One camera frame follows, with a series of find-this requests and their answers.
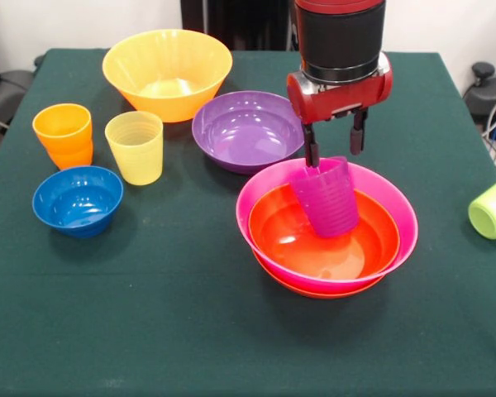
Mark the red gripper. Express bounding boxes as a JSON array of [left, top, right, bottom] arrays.
[[286, 51, 395, 169]]

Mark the purple plastic cup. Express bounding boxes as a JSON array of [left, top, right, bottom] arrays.
[[289, 155, 360, 239]]

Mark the purple plastic bowl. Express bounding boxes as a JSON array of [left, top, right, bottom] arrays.
[[191, 90, 308, 175]]

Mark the large pink plastic bowl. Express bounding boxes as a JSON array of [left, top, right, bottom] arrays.
[[235, 156, 420, 295]]

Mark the red plastic bowl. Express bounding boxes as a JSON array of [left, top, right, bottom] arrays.
[[247, 184, 401, 282], [252, 250, 386, 299]]

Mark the large orange plastic bowl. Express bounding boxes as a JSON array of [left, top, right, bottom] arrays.
[[102, 28, 234, 124]]

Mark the yellow plastic cup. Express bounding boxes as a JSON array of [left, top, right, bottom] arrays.
[[104, 110, 165, 187]]

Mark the lime green plastic cup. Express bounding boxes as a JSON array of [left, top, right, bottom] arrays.
[[468, 173, 496, 242]]

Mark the dark green table cloth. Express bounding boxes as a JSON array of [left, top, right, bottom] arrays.
[[0, 48, 496, 397]]

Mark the orange plastic cup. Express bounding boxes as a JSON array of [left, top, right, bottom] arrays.
[[45, 139, 94, 171], [31, 103, 93, 155]]

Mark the small blue plastic bowl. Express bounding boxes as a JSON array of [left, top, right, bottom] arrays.
[[31, 165, 125, 239]]

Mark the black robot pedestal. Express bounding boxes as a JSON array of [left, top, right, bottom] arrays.
[[180, 0, 301, 53]]

